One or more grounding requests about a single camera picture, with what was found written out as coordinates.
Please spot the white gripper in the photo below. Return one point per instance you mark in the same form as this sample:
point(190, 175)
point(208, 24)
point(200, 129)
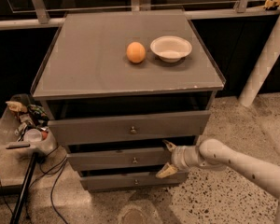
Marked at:
point(178, 158)

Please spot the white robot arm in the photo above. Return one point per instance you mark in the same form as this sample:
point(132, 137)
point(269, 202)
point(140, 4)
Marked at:
point(212, 154)

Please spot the grey top drawer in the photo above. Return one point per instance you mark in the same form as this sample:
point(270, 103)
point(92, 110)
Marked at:
point(128, 128)

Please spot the grey drawer cabinet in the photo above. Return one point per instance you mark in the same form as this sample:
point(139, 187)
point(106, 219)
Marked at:
point(87, 74)

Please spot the white paper bowl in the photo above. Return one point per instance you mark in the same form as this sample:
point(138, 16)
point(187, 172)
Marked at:
point(171, 49)

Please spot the orange fruit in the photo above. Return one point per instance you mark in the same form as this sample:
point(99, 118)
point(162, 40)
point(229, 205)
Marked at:
point(136, 52)

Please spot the white cup in bin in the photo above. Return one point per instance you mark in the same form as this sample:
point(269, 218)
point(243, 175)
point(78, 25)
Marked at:
point(32, 135)

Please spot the green snack bag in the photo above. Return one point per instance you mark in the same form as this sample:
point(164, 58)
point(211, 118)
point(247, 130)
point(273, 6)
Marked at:
point(37, 112)

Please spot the white pillar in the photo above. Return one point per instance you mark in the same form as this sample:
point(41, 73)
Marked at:
point(263, 67)

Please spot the black stand pole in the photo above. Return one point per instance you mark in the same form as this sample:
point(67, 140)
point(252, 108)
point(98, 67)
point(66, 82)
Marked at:
point(24, 189)

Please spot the metal window railing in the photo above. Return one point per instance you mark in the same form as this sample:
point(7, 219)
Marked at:
point(115, 6)

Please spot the tan crumpled item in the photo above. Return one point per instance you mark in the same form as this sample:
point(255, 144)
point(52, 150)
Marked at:
point(16, 106)

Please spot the yellow object on ledge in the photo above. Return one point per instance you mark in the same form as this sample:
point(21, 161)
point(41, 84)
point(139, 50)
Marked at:
point(272, 4)

